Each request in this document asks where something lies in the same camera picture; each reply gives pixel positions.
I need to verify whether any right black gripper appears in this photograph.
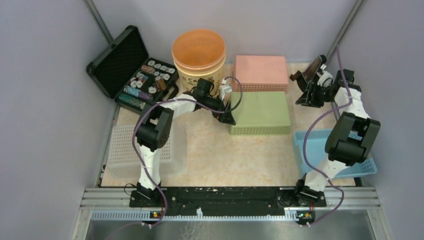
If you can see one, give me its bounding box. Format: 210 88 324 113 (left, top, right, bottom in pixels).
295 81 336 109

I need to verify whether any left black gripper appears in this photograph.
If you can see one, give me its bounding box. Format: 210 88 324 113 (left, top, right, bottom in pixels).
203 93 236 126

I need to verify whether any green plastic basket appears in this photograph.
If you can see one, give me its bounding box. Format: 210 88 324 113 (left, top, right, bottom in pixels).
229 91 291 136

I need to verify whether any blue plastic basket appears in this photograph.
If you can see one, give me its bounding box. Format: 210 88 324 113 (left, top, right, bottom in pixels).
292 129 378 179

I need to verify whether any pink plastic basket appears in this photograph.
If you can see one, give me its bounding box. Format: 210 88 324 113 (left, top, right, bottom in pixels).
232 55 289 92

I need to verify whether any orange capybara bucket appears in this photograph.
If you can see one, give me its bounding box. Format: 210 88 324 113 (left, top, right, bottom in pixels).
171 29 227 97

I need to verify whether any white perforated plastic basket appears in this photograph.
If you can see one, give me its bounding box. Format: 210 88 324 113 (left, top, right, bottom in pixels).
106 123 187 180

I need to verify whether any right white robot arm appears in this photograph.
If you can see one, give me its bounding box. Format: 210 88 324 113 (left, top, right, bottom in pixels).
289 69 381 206

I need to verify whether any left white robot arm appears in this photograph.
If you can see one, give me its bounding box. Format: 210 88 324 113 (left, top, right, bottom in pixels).
131 78 243 207

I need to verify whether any black and brown stand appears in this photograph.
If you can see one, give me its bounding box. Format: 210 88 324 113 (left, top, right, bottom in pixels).
289 54 327 92

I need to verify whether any black case with parts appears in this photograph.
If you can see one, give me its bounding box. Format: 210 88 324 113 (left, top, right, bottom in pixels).
86 25 179 114

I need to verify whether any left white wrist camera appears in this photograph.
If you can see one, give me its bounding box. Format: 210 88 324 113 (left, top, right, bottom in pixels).
218 78 233 101

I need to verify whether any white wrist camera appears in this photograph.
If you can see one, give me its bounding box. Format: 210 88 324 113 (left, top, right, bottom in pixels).
316 64 333 87
218 78 233 101

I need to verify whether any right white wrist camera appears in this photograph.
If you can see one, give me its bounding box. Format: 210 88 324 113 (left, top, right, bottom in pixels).
316 64 333 87

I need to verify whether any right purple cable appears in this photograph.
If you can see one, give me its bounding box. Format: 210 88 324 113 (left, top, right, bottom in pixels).
302 44 353 227

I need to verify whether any purple cable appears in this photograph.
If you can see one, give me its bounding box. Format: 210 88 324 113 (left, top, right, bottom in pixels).
132 76 244 228
302 44 353 227

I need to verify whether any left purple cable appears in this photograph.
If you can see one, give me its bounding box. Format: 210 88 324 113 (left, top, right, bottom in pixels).
132 76 244 228

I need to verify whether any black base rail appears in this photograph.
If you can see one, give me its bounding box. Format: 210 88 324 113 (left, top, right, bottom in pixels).
129 186 327 217

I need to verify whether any white slotted cable duct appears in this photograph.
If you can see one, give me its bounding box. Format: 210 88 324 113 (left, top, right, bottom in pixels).
91 209 299 222

